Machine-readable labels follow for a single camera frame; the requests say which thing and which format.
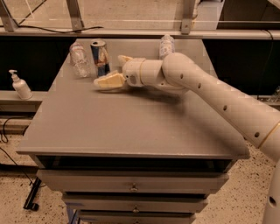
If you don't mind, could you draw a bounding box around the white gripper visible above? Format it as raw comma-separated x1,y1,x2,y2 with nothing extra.
94,55,145,90

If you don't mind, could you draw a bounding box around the red bull can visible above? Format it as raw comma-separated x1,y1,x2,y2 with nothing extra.
90,38,110,77

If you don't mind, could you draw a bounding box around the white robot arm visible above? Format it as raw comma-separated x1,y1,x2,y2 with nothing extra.
94,52,280,224

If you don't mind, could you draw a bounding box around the clear plastic water bottle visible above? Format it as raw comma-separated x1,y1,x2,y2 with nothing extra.
69,42,90,78

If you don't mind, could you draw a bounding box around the white labelled plastic bottle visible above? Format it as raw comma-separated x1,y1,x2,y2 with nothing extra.
159,34,175,60

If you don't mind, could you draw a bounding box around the white pump dispenser bottle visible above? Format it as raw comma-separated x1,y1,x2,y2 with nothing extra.
9,69,32,100

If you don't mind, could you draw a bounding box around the top drawer knob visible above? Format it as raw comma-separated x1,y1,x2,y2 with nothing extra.
130,183,138,193

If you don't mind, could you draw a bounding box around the drawer knob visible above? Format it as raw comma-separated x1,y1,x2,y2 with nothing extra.
132,206,139,213
130,183,138,193

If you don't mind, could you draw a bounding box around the black floor stand foot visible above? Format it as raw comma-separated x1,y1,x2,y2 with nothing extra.
24,178,42,211

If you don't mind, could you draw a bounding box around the black cable on rail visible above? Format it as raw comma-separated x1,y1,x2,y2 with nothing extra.
17,25,104,34

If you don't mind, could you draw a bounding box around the black floor cable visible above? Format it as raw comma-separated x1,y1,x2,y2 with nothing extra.
0,116,34,186

